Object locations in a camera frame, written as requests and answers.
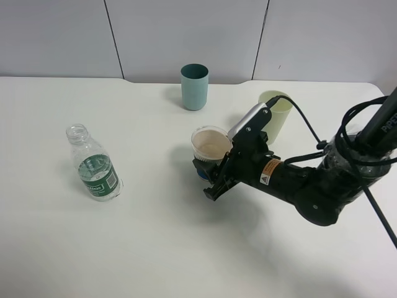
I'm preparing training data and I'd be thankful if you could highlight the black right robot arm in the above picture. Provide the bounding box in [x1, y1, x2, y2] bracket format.
[193, 93, 396, 226]

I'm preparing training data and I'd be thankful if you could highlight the black right camera cable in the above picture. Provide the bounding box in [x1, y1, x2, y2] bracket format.
[266, 95, 397, 251]

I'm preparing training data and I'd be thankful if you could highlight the clear plastic water bottle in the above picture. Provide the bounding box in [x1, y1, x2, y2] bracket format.
[66, 124, 123, 202]

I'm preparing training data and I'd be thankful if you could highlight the blue sleeved paper cup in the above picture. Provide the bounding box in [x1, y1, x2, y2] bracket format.
[190, 125, 233, 166]

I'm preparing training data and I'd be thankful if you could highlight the pale green plastic cup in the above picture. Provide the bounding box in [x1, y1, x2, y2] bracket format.
[258, 90, 293, 145]

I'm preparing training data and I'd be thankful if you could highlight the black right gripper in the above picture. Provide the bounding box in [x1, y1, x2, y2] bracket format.
[192, 132, 282, 201]

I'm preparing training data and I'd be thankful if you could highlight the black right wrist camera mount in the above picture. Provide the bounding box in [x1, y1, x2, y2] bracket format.
[228, 103, 272, 147]

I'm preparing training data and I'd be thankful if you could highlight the teal plastic cup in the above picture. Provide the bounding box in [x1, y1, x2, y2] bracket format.
[181, 63, 209, 111]

